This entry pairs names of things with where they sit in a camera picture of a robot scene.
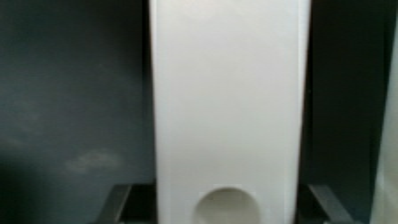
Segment white chair seat block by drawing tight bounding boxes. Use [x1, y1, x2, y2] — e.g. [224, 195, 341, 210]
[369, 31, 398, 224]

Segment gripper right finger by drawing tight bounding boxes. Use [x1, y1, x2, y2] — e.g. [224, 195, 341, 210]
[298, 184, 355, 224]

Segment white chair back frame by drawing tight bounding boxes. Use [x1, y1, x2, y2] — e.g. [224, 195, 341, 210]
[149, 0, 311, 224]

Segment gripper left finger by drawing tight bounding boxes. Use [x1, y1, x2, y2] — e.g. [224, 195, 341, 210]
[96, 183, 158, 224]

